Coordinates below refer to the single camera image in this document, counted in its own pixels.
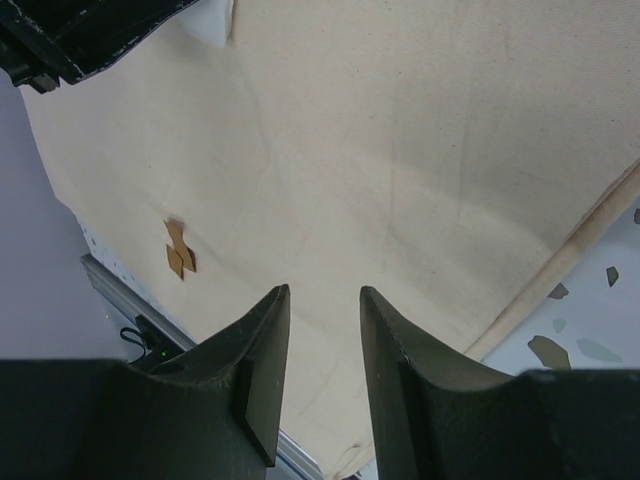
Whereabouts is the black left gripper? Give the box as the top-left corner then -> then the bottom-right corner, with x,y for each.
1,0 -> 194,94

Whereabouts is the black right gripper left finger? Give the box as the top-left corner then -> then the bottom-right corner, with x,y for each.
1,285 -> 290,479

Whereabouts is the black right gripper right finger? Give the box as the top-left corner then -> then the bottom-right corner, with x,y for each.
360,286 -> 639,479

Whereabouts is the white gauze pad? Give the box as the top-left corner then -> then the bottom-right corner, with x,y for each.
180,0 -> 235,48

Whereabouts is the brown indicator tape strip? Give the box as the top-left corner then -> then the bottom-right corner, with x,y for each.
164,219 -> 197,280

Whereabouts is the beige cloth drape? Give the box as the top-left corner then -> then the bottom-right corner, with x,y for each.
22,1 -> 639,479

